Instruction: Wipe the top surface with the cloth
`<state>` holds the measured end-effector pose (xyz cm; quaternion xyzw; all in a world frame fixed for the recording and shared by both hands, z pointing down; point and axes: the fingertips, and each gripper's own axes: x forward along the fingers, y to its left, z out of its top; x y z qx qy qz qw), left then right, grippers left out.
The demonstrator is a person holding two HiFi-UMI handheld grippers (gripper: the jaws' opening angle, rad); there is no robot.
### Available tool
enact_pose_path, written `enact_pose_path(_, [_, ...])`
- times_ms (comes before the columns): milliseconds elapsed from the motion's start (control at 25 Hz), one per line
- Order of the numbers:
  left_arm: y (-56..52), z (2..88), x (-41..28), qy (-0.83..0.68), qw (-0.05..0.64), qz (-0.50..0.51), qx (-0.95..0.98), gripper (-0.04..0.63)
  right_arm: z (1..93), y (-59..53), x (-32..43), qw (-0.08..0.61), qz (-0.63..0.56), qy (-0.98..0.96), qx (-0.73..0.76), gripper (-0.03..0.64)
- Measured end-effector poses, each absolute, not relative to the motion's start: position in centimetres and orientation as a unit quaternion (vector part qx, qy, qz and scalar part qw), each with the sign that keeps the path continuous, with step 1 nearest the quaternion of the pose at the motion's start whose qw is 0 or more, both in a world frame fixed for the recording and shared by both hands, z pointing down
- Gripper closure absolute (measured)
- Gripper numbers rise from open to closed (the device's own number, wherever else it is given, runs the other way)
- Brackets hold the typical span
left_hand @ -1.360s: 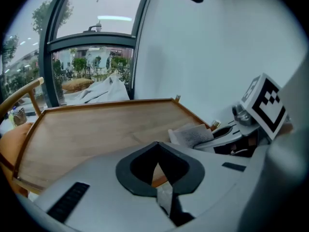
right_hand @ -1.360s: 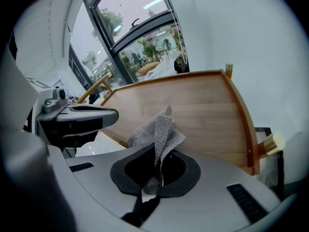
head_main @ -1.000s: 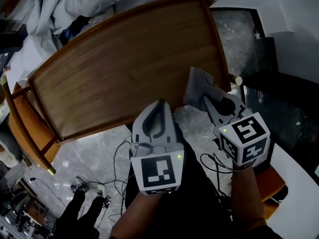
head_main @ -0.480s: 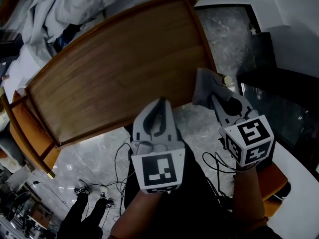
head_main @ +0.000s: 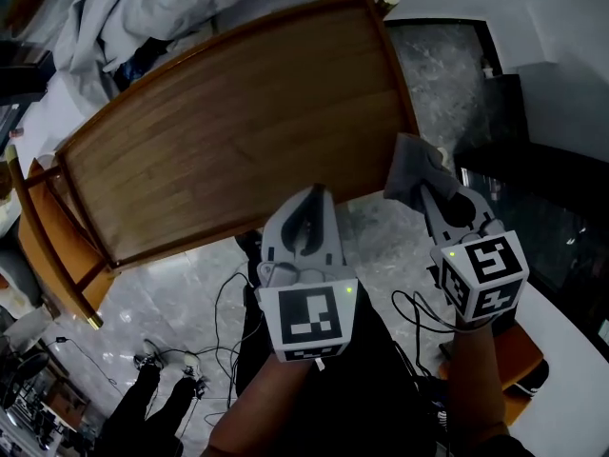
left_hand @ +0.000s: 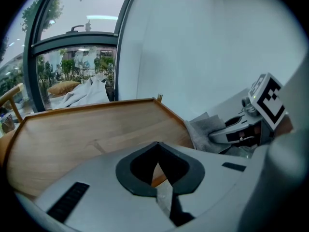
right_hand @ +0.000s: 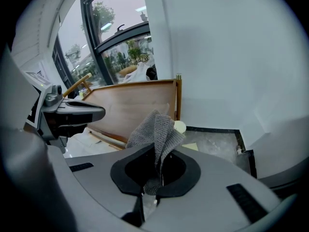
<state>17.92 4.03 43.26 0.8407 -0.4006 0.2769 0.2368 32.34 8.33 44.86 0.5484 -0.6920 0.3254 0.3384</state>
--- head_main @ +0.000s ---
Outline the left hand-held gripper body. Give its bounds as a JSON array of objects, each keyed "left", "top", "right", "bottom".
[{"left": 255, "top": 260, "right": 360, "bottom": 364}]

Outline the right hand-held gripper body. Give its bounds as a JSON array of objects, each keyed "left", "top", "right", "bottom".
[{"left": 429, "top": 228, "right": 531, "bottom": 324}]

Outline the grey cloth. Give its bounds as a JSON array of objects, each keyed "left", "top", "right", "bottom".
[{"left": 383, "top": 132, "right": 461, "bottom": 216}]

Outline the wooden tray table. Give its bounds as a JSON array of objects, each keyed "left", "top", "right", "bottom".
[{"left": 5, "top": 0, "right": 422, "bottom": 330}]

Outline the person's left forearm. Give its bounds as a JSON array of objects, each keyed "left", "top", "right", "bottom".
[{"left": 204, "top": 352, "right": 324, "bottom": 457}]

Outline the orange seat stool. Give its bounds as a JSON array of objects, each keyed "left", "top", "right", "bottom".
[{"left": 437, "top": 324, "right": 551, "bottom": 423}]

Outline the orange cushion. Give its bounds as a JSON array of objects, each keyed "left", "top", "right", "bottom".
[{"left": 17, "top": 159, "right": 113, "bottom": 313}]

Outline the white crumpled sheet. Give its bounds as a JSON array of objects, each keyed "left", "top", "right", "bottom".
[{"left": 54, "top": 0, "right": 239, "bottom": 118}]

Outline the thin black right gripper cable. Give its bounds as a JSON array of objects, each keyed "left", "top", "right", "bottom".
[{"left": 392, "top": 290, "right": 477, "bottom": 335}]

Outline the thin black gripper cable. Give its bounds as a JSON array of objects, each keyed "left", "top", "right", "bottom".
[
  {"left": 214, "top": 272, "right": 253, "bottom": 394},
  {"left": 392, "top": 290, "right": 477, "bottom": 335}
]

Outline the thin black left gripper cable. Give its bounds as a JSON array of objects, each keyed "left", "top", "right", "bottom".
[{"left": 214, "top": 272, "right": 253, "bottom": 394}]

